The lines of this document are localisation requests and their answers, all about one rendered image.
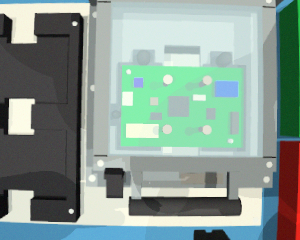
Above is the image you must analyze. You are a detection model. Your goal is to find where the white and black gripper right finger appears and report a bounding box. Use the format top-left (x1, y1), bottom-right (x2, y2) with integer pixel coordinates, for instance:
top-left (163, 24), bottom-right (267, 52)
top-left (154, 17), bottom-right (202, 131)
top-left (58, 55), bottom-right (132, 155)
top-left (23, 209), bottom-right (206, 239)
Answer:
top-left (209, 230), bottom-right (230, 240)

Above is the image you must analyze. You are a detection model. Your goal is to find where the green open bin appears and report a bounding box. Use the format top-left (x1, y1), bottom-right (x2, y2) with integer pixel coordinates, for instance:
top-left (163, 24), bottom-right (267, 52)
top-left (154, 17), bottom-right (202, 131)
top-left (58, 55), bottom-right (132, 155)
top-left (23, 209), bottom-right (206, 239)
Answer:
top-left (279, 0), bottom-right (300, 137)

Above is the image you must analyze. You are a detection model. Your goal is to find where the red bin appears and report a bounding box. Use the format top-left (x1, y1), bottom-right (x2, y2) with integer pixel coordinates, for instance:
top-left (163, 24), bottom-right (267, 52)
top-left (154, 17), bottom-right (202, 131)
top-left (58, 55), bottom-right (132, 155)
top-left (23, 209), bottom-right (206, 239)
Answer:
top-left (277, 141), bottom-right (300, 240)

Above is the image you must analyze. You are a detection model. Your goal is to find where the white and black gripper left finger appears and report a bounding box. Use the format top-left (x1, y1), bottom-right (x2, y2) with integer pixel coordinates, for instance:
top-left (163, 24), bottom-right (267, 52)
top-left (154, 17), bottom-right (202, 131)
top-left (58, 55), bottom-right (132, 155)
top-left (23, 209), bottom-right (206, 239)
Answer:
top-left (193, 230), bottom-right (213, 240)

